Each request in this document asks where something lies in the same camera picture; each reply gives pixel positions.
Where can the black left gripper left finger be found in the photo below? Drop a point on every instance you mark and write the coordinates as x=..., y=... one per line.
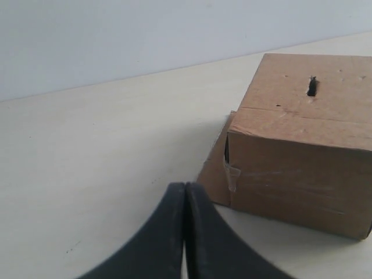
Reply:
x=156, y=250

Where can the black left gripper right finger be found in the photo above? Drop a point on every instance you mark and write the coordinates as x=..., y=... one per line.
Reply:
x=213, y=249

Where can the brown cardboard slotted box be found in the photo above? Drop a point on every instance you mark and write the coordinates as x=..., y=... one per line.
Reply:
x=298, y=148

